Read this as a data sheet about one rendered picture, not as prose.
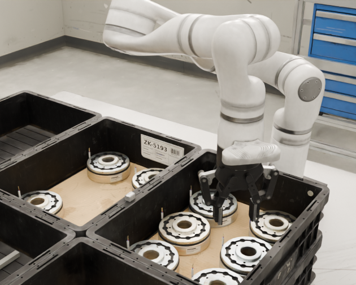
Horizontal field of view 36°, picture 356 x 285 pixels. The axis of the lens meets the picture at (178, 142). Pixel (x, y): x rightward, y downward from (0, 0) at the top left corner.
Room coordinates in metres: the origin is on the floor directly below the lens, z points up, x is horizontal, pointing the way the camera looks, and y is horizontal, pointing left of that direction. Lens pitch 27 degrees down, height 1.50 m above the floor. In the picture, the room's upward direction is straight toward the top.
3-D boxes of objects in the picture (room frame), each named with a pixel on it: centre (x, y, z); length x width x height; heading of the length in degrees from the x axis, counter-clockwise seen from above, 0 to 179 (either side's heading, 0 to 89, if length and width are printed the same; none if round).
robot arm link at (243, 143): (0.78, -0.10, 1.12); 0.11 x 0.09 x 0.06; 10
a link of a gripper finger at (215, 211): (0.79, -0.06, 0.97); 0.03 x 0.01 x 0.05; 100
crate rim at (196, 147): (1.02, 0.18, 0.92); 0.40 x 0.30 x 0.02; 145
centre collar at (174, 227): (0.89, -0.01, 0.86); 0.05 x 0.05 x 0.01
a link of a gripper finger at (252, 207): (0.81, -0.13, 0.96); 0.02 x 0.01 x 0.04; 10
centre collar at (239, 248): (0.81, -0.13, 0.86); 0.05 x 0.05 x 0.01
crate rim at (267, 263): (0.85, -0.07, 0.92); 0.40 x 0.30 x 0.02; 145
